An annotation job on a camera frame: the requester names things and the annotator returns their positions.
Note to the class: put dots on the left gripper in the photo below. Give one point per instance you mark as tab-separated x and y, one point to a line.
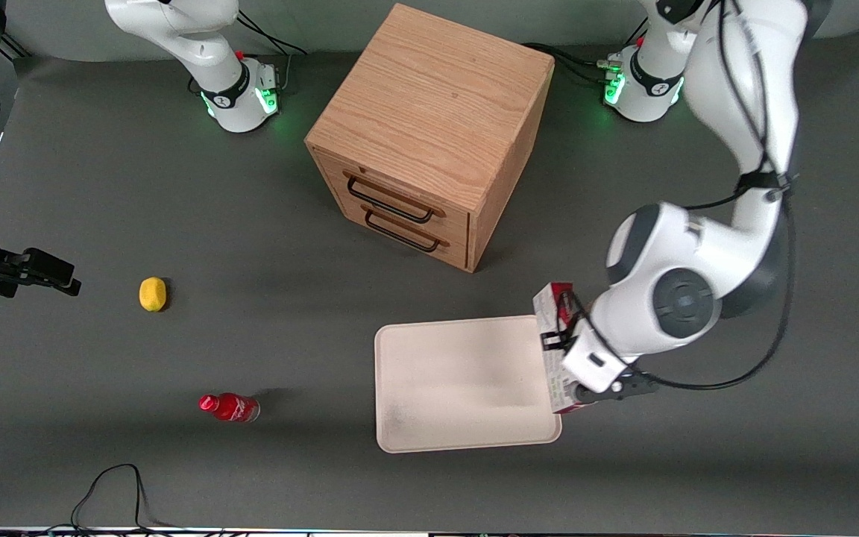
558	338

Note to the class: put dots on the red cookie box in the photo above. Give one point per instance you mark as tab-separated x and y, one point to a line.
549	309

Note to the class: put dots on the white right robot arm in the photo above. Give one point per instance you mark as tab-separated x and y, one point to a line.
176	30

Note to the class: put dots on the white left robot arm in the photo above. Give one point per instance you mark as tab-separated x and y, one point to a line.
698	253

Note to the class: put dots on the cream plastic tray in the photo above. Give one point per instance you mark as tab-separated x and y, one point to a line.
459	380

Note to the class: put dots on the yellow lemon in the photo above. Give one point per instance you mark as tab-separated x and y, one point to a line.
152	294

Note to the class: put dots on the wooden drawer front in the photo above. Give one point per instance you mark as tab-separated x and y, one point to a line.
455	255
459	224

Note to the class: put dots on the red soda bottle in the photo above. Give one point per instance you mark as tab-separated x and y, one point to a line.
232	408

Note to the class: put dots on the wooden drawer cabinet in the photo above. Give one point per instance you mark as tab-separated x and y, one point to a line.
429	97

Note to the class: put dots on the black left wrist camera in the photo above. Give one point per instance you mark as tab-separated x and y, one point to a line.
634	386

